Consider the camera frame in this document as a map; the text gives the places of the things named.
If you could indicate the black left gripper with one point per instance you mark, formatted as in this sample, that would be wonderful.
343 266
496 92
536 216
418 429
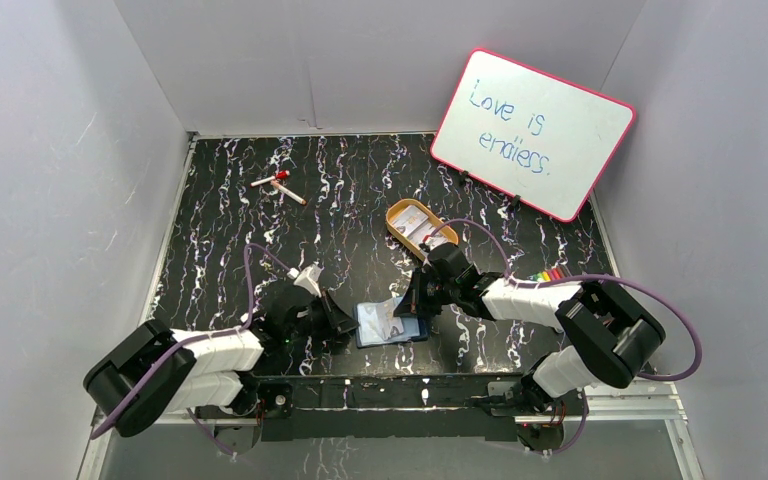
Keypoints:
325 315

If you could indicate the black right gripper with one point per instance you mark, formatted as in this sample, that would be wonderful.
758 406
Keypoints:
413 304

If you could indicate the silver credit card stack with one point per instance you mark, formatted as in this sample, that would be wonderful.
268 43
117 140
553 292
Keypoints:
416 226

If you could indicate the blue leather card holder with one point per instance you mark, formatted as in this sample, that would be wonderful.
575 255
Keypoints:
415 331

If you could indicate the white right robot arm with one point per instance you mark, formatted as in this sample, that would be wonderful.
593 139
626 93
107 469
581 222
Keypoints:
611 335

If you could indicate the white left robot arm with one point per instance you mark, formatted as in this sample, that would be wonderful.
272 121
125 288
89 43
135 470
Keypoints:
157 370

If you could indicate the yellow oval tray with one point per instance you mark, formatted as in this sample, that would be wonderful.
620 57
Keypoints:
417 251

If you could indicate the coloured marker pen set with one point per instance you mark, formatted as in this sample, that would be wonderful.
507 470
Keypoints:
551 274

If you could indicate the orange capped marker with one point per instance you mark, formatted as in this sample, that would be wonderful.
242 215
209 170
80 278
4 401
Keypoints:
287 192

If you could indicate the red capped marker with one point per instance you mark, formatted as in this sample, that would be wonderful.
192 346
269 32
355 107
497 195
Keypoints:
276 177

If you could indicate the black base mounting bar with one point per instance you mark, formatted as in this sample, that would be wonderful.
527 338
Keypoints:
488 406

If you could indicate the pink framed whiteboard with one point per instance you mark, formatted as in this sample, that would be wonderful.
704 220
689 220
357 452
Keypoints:
529 134

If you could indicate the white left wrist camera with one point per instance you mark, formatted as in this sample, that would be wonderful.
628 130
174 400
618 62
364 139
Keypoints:
307 278

